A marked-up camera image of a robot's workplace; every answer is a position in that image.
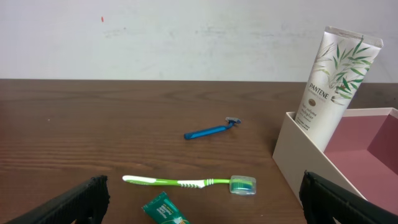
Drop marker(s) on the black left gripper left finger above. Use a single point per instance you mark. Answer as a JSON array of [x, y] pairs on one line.
[[85, 203]]

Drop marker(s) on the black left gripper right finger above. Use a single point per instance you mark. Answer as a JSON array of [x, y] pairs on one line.
[[324, 202]]

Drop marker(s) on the green and red toothpaste tube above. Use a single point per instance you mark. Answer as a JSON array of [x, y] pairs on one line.
[[163, 211]]

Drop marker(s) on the green and white toothbrush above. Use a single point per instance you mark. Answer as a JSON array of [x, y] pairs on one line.
[[239, 185]]

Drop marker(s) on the white Pantene tube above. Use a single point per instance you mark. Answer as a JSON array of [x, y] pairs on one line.
[[340, 66]]

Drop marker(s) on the white box with pink interior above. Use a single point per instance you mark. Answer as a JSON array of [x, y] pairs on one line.
[[361, 156]]

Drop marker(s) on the blue disposable razor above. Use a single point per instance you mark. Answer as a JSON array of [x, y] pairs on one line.
[[217, 129]]

